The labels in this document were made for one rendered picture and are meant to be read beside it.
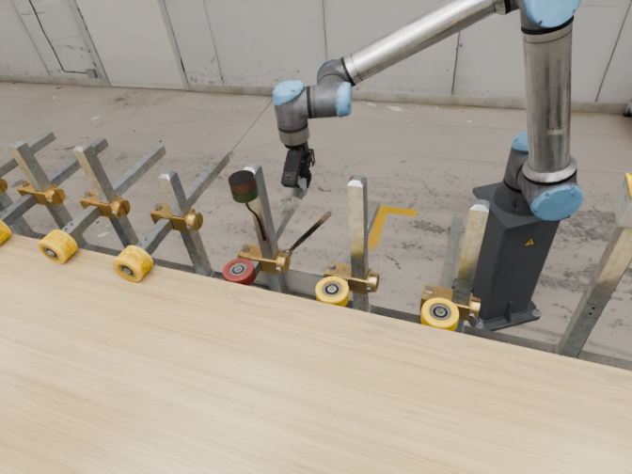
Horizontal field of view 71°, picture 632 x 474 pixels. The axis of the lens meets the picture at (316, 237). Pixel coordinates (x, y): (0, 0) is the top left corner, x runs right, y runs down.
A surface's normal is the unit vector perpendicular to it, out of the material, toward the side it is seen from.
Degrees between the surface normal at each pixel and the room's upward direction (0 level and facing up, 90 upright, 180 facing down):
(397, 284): 0
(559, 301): 0
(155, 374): 0
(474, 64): 90
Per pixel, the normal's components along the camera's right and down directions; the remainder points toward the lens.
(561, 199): 0.00, 0.73
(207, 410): -0.09, -0.73
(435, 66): -0.29, 0.67
